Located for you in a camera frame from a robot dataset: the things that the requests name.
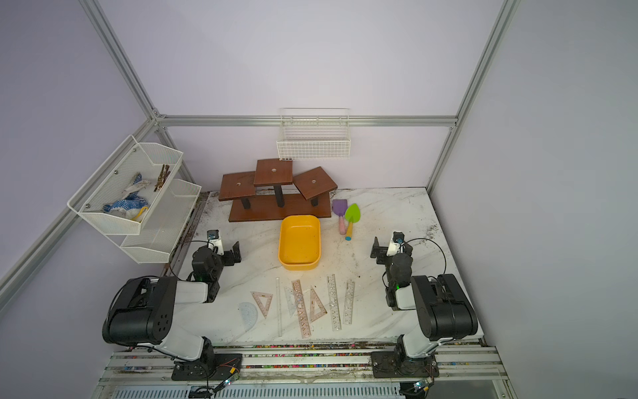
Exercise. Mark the short clear stencil ruler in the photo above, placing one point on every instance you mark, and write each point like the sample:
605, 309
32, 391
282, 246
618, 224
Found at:
349, 301

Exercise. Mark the blue clear protractor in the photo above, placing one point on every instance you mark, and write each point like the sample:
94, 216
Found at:
249, 315

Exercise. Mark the green toy trowel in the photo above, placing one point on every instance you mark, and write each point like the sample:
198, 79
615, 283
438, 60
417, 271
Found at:
352, 216

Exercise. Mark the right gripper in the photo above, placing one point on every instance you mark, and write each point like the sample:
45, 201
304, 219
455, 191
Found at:
381, 254

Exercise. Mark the purple toy shovel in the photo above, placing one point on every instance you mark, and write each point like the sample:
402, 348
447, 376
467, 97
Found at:
339, 208

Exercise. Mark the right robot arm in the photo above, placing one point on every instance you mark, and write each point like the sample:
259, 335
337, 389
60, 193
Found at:
443, 310

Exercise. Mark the white mesh bin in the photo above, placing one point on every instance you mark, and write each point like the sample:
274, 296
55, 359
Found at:
106, 185
160, 235

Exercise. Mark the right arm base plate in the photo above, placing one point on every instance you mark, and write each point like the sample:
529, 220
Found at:
394, 365

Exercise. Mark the yellow item in bin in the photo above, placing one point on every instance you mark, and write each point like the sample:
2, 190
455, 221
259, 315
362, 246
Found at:
141, 213

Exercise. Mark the tall pink set square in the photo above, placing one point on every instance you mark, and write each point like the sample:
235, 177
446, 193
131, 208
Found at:
317, 309

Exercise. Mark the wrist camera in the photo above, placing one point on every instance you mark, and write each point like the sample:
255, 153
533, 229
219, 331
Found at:
215, 242
396, 243

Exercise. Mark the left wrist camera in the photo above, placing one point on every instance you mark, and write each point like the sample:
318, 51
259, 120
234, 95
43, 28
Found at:
215, 242

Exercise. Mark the blue white cloth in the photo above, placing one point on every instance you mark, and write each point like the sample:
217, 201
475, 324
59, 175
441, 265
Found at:
131, 202

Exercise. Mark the long clear stencil ruler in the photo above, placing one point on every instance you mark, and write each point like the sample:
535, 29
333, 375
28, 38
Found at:
333, 303

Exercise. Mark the clear triangle set square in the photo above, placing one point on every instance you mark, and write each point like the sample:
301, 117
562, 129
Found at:
291, 301

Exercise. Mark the white wire wall basket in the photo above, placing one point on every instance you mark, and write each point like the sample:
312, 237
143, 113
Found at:
314, 134

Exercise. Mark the brown clothespins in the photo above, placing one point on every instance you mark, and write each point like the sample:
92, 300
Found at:
163, 175

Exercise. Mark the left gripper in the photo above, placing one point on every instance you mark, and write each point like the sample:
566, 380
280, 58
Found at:
229, 258

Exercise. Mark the thin clear straight ruler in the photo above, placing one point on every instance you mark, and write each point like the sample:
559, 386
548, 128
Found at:
279, 307

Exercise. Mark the upper white mesh bin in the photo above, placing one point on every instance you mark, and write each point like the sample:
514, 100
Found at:
106, 185

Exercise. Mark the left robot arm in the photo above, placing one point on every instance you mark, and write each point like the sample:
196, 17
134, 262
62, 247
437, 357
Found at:
142, 312

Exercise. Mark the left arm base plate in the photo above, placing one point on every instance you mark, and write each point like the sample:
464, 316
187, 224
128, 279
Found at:
220, 367

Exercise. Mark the lower white mesh bin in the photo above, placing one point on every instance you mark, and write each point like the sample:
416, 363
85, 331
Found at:
160, 235

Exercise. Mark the brown wooden tiered stand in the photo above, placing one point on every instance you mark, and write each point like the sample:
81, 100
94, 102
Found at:
273, 192

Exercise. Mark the long pink stencil ruler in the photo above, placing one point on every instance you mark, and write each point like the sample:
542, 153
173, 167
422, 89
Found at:
301, 309

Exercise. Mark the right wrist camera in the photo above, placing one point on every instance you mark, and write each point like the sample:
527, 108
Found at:
396, 243

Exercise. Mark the yellow plastic storage box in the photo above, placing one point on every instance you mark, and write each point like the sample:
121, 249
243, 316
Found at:
300, 244

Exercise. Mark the small pink set square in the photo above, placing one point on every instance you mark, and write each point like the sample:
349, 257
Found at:
263, 301

